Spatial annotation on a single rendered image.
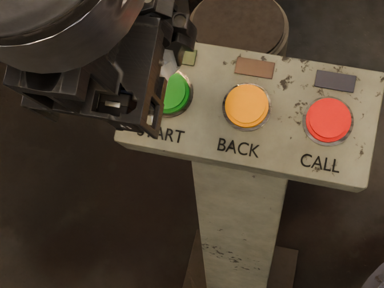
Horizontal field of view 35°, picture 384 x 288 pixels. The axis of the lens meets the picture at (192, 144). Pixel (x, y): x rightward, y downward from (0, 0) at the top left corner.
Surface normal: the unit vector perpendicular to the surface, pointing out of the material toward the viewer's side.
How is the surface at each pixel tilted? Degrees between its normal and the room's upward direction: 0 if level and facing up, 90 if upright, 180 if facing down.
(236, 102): 20
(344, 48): 0
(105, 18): 101
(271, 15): 0
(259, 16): 0
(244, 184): 90
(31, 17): 106
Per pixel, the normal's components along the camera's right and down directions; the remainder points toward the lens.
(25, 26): 0.24, 0.95
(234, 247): -0.23, 0.86
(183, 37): 0.69, 0.04
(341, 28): -0.05, -0.47
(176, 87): -0.13, -0.14
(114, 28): 0.70, 0.69
